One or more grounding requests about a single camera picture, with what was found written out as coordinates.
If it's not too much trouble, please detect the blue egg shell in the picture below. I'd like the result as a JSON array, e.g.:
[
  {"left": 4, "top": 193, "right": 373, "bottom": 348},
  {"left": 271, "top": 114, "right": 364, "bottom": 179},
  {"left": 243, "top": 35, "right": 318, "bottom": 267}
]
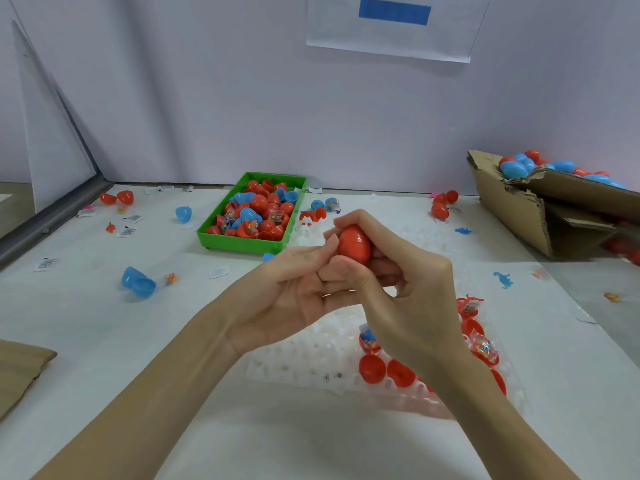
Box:
[{"left": 121, "top": 267, "right": 158, "bottom": 300}]

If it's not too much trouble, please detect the person's left forearm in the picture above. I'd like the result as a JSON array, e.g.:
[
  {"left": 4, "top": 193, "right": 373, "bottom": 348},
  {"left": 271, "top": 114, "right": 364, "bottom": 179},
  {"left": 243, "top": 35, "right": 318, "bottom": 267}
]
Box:
[{"left": 30, "top": 299, "right": 246, "bottom": 480}]

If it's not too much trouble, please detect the clear triangular panel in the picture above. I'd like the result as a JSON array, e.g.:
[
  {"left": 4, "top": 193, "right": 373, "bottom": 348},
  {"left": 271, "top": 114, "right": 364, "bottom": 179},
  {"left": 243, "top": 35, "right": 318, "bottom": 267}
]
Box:
[{"left": 12, "top": 19, "right": 99, "bottom": 214}]

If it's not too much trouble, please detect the pile of finished eggs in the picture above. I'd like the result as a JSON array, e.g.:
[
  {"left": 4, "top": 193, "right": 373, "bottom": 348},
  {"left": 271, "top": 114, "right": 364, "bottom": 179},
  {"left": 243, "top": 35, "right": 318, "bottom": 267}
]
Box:
[{"left": 498, "top": 149, "right": 640, "bottom": 194}]

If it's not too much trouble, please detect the clear plastic egg tray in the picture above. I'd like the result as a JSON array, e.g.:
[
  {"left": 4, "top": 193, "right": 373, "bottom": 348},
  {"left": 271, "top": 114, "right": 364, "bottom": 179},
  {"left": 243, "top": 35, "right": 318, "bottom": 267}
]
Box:
[{"left": 245, "top": 219, "right": 531, "bottom": 421}]

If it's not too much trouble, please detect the grey metal rail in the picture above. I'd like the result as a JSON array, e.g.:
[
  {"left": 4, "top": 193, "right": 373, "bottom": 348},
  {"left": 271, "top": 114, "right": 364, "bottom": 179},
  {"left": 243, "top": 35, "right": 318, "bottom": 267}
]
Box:
[{"left": 0, "top": 175, "right": 113, "bottom": 268}]

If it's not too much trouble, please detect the small capsule cluster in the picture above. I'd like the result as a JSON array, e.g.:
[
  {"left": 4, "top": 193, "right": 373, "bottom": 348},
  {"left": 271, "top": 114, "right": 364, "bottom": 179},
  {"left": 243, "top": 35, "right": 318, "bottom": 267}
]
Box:
[{"left": 300, "top": 197, "right": 342, "bottom": 224}]

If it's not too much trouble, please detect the cardboard box of capsules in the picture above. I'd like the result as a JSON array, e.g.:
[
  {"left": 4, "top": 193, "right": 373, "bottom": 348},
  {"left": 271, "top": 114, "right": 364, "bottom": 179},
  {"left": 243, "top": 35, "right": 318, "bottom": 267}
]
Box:
[{"left": 468, "top": 149, "right": 640, "bottom": 261}]

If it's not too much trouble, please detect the flat brown cardboard sheet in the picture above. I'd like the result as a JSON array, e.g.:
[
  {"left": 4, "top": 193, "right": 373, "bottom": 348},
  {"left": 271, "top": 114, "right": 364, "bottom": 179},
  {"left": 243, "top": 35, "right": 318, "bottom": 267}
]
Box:
[{"left": 0, "top": 339, "right": 58, "bottom": 421}]

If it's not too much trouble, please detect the person's right hand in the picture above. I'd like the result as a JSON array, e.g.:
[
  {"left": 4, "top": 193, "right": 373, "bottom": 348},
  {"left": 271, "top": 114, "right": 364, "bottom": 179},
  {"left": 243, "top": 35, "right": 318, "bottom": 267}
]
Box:
[{"left": 322, "top": 209, "right": 476, "bottom": 378}]

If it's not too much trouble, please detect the white paper sign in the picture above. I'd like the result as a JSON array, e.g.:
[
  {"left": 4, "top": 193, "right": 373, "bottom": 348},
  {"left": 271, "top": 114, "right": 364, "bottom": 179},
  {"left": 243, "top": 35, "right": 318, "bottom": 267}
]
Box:
[{"left": 306, "top": 0, "right": 494, "bottom": 65}]

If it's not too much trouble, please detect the green plastic tray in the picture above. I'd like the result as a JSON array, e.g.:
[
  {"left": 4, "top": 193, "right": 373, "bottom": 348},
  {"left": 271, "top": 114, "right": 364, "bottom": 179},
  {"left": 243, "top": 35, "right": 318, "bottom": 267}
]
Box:
[{"left": 197, "top": 171, "right": 310, "bottom": 256}]

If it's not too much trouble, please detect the person's left hand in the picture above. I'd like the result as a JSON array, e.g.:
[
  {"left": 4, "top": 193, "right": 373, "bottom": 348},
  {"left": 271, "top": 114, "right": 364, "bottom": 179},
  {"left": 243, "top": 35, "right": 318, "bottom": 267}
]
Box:
[{"left": 205, "top": 235, "right": 401, "bottom": 358}]

